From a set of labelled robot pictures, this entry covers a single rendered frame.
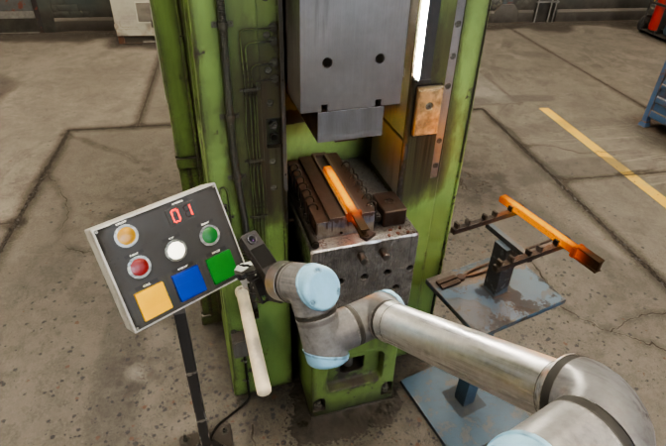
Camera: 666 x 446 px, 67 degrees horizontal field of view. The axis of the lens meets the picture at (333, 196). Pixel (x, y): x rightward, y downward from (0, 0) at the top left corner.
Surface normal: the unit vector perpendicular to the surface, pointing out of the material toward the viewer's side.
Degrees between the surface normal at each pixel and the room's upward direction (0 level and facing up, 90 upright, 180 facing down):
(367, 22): 90
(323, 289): 55
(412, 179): 90
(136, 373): 0
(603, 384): 20
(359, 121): 90
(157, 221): 60
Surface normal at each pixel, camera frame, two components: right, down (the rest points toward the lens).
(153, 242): 0.59, -0.05
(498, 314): 0.03, -0.83
